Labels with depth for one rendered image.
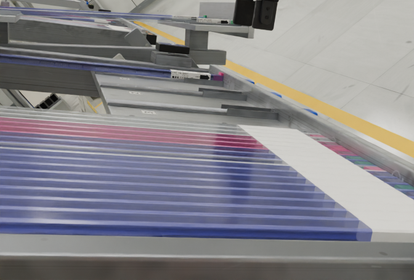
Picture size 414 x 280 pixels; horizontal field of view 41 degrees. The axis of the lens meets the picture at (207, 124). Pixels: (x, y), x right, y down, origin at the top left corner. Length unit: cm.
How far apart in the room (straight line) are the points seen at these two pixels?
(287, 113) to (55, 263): 42
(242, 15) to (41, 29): 88
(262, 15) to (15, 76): 38
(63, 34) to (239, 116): 110
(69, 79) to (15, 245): 67
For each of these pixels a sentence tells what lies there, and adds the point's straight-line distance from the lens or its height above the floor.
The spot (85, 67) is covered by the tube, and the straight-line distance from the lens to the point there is 81.
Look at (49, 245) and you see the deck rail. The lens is 24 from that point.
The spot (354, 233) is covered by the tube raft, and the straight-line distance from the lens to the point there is 31.
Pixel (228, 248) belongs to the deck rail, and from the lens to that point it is 25.
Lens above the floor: 98
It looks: 20 degrees down
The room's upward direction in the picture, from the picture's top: 38 degrees counter-clockwise
